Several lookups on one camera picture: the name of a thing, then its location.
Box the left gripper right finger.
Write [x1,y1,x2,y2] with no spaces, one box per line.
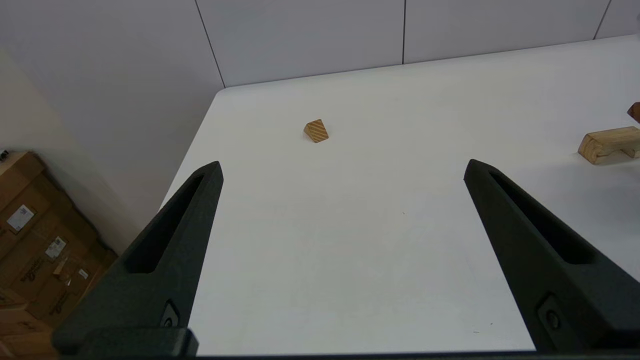
[463,159,640,352]

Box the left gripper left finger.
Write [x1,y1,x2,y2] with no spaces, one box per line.
[52,160,224,350]

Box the arched wooden building block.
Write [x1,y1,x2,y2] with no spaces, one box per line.
[578,126,640,165]

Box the striped triangular wooden block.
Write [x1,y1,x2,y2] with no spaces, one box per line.
[303,119,330,144]

